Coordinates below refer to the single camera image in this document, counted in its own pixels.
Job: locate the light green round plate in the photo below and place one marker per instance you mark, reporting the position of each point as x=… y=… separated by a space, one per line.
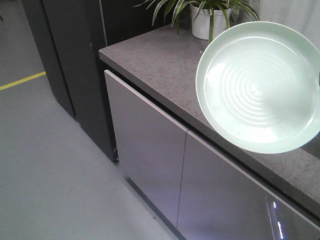
x=258 y=86

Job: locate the grey kitchen cabinet front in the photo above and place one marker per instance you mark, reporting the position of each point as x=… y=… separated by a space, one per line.
x=199 y=190

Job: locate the white plant pot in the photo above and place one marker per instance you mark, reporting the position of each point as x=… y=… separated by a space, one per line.
x=201 y=11

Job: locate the green potted plant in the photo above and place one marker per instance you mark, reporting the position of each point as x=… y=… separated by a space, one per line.
x=177 y=7

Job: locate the dark tall cabinet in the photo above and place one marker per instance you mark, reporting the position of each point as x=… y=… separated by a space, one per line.
x=69 y=35

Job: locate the white pleated curtain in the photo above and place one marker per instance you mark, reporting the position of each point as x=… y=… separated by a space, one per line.
x=300 y=15

